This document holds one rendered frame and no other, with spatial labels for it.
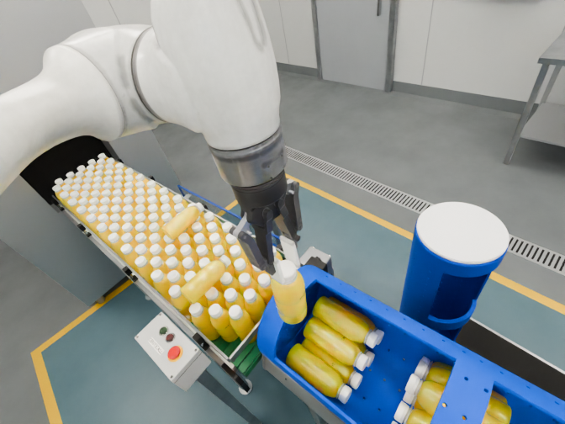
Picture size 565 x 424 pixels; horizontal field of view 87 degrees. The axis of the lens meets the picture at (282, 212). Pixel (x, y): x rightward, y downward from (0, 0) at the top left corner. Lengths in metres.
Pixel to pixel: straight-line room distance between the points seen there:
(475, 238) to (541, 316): 1.26
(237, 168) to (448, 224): 0.96
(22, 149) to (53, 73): 0.09
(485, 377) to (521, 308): 1.63
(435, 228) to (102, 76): 1.05
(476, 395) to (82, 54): 0.77
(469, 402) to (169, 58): 0.69
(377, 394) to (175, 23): 0.91
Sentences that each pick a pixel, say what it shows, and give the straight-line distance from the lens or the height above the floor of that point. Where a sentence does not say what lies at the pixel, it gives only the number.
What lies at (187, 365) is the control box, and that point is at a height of 1.09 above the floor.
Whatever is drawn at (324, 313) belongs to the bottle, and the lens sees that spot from 0.87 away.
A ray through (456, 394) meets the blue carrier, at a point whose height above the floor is 1.23.
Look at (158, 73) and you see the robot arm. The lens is 0.33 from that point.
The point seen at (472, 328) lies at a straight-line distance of 2.02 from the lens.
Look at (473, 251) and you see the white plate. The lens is 1.14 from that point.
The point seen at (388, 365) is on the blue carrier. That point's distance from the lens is 0.98.
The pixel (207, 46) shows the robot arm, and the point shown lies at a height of 1.83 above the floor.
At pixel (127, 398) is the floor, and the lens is 2.37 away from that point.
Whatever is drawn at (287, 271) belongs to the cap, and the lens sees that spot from 0.55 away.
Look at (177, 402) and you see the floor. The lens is 2.19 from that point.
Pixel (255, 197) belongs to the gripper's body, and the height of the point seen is 1.66.
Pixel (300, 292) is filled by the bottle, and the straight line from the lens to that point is 0.59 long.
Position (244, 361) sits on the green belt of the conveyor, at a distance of 1.10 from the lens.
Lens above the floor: 1.90
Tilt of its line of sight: 44 degrees down
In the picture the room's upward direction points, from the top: 15 degrees counter-clockwise
